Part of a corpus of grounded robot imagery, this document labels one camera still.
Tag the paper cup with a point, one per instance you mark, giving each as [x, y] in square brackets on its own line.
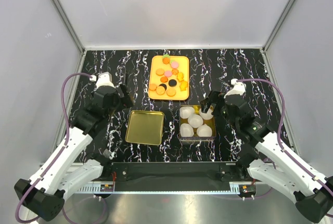
[204, 131]
[195, 121]
[186, 130]
[206, 116]
[186, 112]

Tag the round tan biscuit left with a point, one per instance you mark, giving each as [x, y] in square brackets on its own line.
[160, 72]

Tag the yellow fish shaped cookie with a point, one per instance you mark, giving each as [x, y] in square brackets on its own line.
[183, 86]

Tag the round tan sandwich biscuit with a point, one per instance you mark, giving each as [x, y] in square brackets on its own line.
[152, 87]

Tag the bottom left paper cup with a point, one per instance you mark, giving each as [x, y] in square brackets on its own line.
[186, 130]

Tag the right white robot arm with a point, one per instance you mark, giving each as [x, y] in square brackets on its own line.
[309, 189]

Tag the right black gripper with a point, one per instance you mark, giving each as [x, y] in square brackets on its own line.
[214, 97]

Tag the yellow plastic tray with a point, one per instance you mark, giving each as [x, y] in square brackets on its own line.
[157, 63]

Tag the pink round macaron cookie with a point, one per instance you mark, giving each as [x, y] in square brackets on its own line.
[174, 64]

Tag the top left paper cup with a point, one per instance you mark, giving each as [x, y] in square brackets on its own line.
[186, 112]

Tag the orange swirl cookie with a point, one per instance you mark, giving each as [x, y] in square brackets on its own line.
[175, 71]

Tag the black sandwich cookie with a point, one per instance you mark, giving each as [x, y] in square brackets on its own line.
[164, 86]
[172, 83]

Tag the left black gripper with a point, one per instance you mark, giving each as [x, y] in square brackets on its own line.
[126, 101]

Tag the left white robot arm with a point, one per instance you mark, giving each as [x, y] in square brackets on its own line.
[46, 191]

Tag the gold tin lid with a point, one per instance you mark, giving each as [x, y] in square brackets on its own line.
[145, 127]

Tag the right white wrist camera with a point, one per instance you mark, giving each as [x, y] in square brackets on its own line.
[238, 88]

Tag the decorated cookie tin box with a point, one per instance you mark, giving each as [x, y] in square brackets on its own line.
[196, 138]

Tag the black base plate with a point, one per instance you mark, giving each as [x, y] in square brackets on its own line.
[223, 171]

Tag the bottom right paper cup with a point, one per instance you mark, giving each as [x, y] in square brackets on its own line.
[204, 131]

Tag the centre paper cup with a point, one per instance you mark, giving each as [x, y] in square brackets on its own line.
[195, 121]

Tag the green topped cookie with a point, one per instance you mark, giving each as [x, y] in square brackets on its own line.
[166, 59]

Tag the round dotted tan biscuit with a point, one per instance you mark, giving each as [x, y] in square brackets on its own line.
[171, 92]

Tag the top right paper cup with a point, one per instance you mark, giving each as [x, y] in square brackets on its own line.
[206, 116]

